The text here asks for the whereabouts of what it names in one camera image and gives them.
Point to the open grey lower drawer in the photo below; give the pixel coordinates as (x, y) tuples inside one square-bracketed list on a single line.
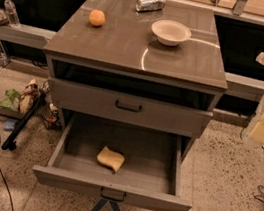
[(149, 177)]

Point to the yellow sponge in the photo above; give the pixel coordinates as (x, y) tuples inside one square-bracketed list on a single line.
[(111, 159)]

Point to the orange fruit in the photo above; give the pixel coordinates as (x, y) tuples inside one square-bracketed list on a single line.
[(96, 18)]

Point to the closed grey upper drawer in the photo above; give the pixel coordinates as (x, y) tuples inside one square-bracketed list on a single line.
[(127, 108)]

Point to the black tripod leg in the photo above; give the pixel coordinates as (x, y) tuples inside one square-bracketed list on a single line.
[(10, 143)]

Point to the white bowl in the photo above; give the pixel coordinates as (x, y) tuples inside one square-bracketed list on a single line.
[(170, 33)]

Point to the silver crushed can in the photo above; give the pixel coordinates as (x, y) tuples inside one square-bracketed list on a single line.
[(149, 5)]

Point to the clear plastic water bottle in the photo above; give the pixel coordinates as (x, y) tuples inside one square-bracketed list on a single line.
[(12, 13)]

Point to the grey drawer cabinet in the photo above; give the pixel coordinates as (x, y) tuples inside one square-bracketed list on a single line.
[(124, 55)]

